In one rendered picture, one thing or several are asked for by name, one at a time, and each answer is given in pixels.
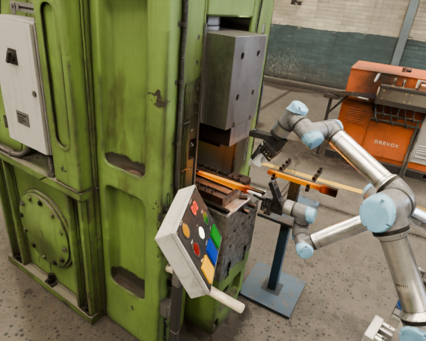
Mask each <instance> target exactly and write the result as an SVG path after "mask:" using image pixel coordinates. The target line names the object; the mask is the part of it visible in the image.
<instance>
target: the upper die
mask: <svg viewBox="0 0 426 341"><path fill-rule="evenodd" d="M250 123H251V119H249V120H247V121H245V122H243V123H241V124H238V125H236V126H234V127H232V128H229V129H227V130H223V129H219V128H216V127H212V126H210V125H207V124H203V123H199V137H201V138H204V139H207V140H210V141H213V142H216V143H219V144H222V145H225V146H228V147H230V146H231V145H233V144H235V143H237V142H239V141H241V140H242V139H245V138H246V137H248V136H249V132H250Z"/></svg>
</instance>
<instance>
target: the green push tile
mask: <svg viewBox="0 0 426 341"><path fill-rule="evenodd" d="M210 236H211V238H212V240H213V242H214V243H215V245H216V247H217V249H218V248H219V245H220V240H221V236H220V234H219V232H218V230H217V229H216V227H215V225H214V224H213V225H212V229H211V232H210Z"/></svg>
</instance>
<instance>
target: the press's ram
mask: <svg viewBox="0 0 426 341"><path fill-rule="evenodd" d="M267 37H268V35H265V34H260V33H255V32H246V31H241V30H233V29H228V28H220V30H207V33H206V50H205V59H204V77H203V86H202V103H201V112H200V123H203V124H207V125H210V126H212V127H216V128H219V129H223V130H227V129H229V128H232V127H234V126H236V125H238V124H241V123H243V122H245V121H247V120H249V119H251V118H253V117H255V116H256V109H257V105H258V96H259V91H260V82H261V78H262V69H263V64H264V56H265V51H266V42H267Z"/></svg>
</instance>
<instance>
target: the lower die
mask: <svg viewBox="0 0 426 341"><path fill-rule="evenodd" d="M196 170H197V171H204V172H206V173H210V174H212V175H216V176H218V177H222V178H225V179H228V180H231V181H234V182H236V181H235V180H232V179H229V178H227V177H224V176H222V175H219V174H216V173H213V172H212V171H209V170H206V169H203V168H201V167H198V166H196ZM199 182H202V186H201V184H199V189H198V192H199V194H200V196H201V197H202V198H203V197H204V189H205V186H206V185H209V189H208V186H207V187H206V193H205V198H206V200H209V201H210V200H211V194H212V190H213V189H214V188H216V192H215V189H214V191H213V194H212V202H213V203H215V204H218V205H220V206H223V207H225V206H227V205H228V204H229V203H231V202H232V201H233V200H234V199H235V198H237V197H238V196H239V195H240V193H241V190H238V189H234V188H233V187H230V186H228V185H225V184H223V183H219V182H217V181H215V180H212V179H209V178H207V177H205V176H202V175H199V174H197V173H196V176H195V186H196V188H197V185H198V183H199Z"/></svg>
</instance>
